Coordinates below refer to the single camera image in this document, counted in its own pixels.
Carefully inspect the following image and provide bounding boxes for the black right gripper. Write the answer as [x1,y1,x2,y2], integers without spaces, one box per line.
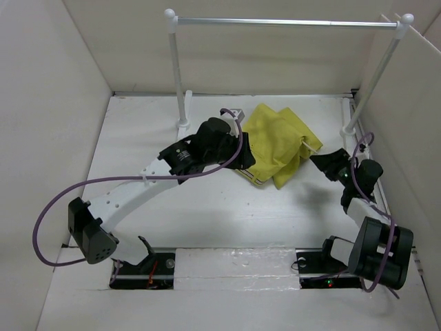
[309,148,356,188]

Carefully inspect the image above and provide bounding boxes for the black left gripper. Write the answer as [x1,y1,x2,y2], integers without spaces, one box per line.
[205,132,254,171]

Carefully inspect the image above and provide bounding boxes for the yellow trousers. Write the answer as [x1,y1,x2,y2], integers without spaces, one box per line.
[238,103,320,189]

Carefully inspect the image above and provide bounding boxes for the beige trouser hanger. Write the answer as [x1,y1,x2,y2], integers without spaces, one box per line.
[302,137,322,154]

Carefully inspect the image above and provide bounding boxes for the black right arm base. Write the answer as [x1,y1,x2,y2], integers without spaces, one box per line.
[291,236,361,290]

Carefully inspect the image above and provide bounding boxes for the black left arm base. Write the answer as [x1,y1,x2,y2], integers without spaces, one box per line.
[109,236,176,290]

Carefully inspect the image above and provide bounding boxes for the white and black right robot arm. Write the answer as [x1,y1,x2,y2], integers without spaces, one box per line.
[310,148,413,290]

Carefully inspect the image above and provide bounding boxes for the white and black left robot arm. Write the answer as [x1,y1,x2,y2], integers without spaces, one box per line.
[68,117,256,274]

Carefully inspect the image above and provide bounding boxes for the white foam block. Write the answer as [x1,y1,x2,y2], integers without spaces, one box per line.
[174,248,300,292]

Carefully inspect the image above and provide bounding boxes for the white clothes rack with metal bar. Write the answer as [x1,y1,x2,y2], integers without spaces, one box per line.
[160,9,414,138]

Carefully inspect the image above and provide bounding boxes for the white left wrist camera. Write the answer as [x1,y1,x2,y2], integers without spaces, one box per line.
[220,108,245,137]

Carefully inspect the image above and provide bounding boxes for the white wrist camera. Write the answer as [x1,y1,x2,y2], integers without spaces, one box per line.
[354,143,371,162]
[220,108,245,137]

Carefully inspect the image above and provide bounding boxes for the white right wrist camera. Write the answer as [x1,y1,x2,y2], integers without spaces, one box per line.
[354,143,371,162]

